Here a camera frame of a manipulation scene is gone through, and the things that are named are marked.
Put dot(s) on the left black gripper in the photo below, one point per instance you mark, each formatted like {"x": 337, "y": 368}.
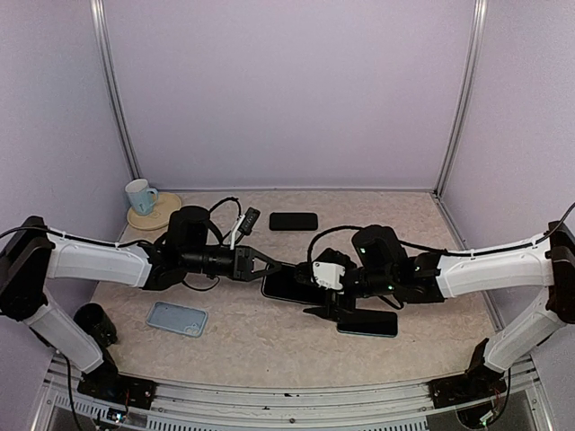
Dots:
{"x": 243, "y": 259}

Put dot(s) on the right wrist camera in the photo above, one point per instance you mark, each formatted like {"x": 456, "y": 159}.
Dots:
{"x": 326, "y": 271}

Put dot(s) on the black cylinder cup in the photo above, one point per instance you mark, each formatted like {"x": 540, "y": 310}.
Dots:
{"x": 92, "y": 319}

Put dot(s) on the aluminium frame post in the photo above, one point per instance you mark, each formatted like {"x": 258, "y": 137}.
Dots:
{"x": 104, "y": 46}
{"x": 464, "y": 98}

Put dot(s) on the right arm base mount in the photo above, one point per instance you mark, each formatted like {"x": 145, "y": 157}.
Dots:
{"x": 475, "y": 383}

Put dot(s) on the light blue mug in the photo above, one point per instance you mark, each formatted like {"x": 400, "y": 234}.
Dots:
{"x": 141, "y": 196}

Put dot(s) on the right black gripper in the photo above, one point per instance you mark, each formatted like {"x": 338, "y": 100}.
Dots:
{"x": 331, "y": 302}

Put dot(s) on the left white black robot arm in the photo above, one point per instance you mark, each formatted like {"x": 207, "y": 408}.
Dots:
{"x": 192, "y": 245}

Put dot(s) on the right aluminium frame post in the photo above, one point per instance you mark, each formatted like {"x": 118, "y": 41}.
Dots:
{"x": 464, "y": 98}

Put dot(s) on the left aluminium frame post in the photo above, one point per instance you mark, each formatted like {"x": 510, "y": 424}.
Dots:
{"x": 104, "y": 46}

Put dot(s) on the light blue phone case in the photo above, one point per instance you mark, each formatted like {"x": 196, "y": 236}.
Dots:
{"x": 178, "y": 319}

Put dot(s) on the front aluminium rail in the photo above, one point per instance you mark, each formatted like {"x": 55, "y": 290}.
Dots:
{"x": 194, "y": 406}

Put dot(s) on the beige round plate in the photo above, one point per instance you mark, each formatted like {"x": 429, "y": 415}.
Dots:
{"x": 160, "y": 215}

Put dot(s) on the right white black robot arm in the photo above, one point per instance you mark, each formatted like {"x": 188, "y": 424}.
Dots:
{"x": 545, "y": 260}

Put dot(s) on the black phone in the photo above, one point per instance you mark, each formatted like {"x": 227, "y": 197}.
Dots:
{"x": 369, "y": 323}
{"x": 287, "y": 287}

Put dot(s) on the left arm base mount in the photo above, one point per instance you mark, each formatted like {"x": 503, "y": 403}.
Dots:
{"x": 106, "y": 383}

